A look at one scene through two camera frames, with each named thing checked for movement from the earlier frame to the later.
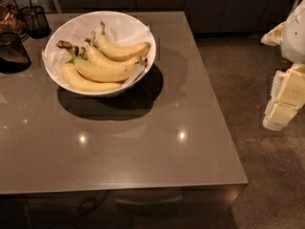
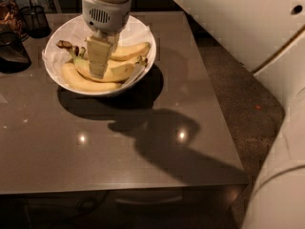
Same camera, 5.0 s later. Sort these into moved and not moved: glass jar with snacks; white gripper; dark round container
Moved: white gripper
Not moved: dark round container; glass jar with snacks
